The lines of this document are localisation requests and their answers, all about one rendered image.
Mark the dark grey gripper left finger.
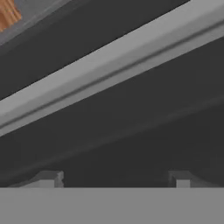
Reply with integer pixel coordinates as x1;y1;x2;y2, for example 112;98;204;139
8;170;65;188

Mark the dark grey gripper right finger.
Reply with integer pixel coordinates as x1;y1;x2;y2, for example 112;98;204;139
168;170;221;188

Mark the dark grey fridge door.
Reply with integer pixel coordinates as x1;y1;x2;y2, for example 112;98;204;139
0;0;224;188

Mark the grey fridge door handle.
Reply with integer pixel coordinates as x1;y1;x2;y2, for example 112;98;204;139
0;0;224;137

